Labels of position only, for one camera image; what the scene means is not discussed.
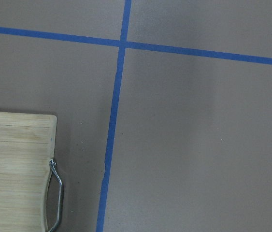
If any wooden cutting board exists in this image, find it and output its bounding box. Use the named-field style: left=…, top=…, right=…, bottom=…
left=0, top=112, right=63, bottom=232

